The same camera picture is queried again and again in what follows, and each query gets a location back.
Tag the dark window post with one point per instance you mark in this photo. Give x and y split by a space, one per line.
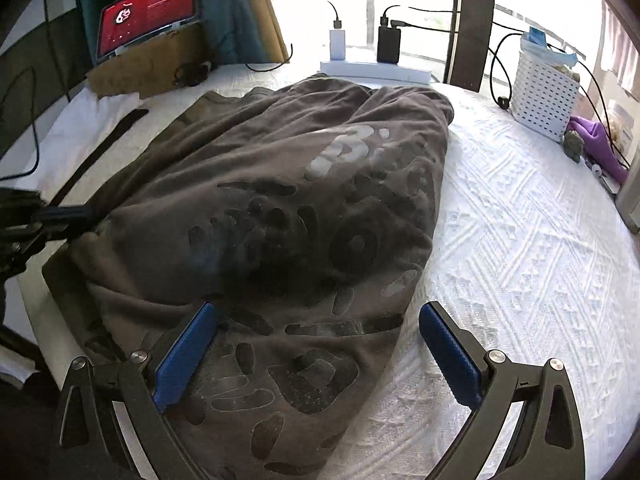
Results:
470 25

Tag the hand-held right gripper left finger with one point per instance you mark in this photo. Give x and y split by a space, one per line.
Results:
185 355

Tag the black charger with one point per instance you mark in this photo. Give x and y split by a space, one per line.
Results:
388 45

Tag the dark grey printed t-shirt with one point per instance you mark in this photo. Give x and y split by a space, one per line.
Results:
300 185

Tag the stainless steel tumbler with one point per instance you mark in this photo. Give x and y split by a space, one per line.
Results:
631 207

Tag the clear plastic jar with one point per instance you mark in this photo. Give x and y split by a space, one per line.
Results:
620 130

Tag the small green figurine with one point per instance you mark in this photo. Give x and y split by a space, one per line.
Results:
574 146

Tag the hanging clothes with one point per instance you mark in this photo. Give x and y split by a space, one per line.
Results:
622 45

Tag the brown cardboard box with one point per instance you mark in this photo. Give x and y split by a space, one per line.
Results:
145 67

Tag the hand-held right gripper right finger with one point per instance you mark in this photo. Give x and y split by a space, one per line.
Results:
450 355

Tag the purple cloth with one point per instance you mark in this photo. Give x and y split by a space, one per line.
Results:
597 142

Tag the tablet with red screen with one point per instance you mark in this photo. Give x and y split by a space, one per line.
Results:
150 10

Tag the white power strip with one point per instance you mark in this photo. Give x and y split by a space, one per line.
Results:
350 67

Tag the white charger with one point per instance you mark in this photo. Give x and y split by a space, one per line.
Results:
337 45

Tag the white perforated plastic basket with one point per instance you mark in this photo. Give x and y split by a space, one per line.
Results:
542 95

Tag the teal curtain with yellow edge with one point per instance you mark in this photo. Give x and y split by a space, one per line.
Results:
225 10

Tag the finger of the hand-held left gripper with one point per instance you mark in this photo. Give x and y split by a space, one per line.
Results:
60 231
67 213

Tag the balcony railing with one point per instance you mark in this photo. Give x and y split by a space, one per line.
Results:
370 0

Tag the blue face mask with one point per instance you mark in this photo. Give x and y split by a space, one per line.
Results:
542 42

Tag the white textured table cover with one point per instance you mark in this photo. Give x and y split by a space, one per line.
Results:
525 260

